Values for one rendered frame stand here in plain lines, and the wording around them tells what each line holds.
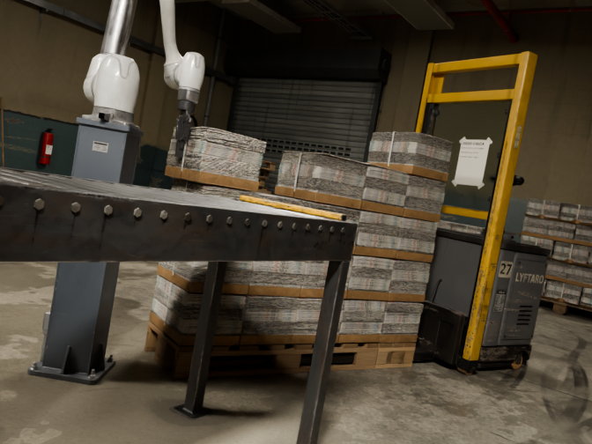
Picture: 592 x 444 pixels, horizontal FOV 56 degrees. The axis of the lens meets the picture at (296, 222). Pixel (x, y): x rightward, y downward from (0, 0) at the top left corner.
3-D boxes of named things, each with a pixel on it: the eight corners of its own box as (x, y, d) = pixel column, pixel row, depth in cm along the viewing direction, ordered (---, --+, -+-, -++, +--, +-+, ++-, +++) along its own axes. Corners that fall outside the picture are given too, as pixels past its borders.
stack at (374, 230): (142, 349, 266) (170, 177, 261) (332, 345, 333) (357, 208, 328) (173, 380, 234) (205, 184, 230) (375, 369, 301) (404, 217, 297)
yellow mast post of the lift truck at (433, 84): (379, 322, 377) (427, 63, 368) (388, 322, 383) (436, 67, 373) (388, 326, 370) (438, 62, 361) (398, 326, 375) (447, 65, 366)
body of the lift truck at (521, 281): (394, 336, 384) (416, 223, 380) (447, 336, 415) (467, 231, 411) (477, 373, 327) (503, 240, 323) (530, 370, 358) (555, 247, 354)
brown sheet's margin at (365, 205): (318, 201, 311) (319, 193, 311) (357, 207, 328) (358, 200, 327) (361, 209, 280) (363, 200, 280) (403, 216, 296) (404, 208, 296)
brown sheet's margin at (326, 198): (273, 193, 296) (275, 185, 296) (317, 200, 312) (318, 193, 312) (314, 201, 264) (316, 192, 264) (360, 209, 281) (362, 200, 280)
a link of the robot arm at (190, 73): (205, 91, 239) (194, 92, 250) (211, 55, 238) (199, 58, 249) (181, 85, 233) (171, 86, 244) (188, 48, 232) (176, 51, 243)
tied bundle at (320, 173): (273, 195, 296) (280, 151, 295) (317, 202, 312) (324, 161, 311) (314, 203, 265) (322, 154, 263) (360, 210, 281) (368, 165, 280)
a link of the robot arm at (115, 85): (98, 105, 210) (107, 47, 209) (86, 107, 226) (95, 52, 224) (140, 114, 219) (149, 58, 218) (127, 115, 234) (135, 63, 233)
